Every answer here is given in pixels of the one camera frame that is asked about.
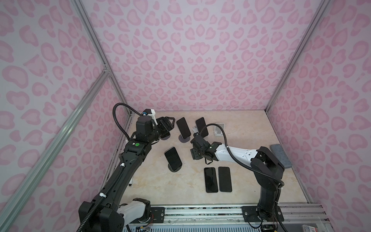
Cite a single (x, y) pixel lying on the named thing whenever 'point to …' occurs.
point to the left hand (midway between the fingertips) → (171, 121)
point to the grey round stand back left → (165, 137)
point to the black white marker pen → (130, 183)
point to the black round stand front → (175, 170)
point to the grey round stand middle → (183, 140)
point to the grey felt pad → (280, 155)
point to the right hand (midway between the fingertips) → (198, 150)
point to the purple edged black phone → (224, 179)
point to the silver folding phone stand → (218, 131)
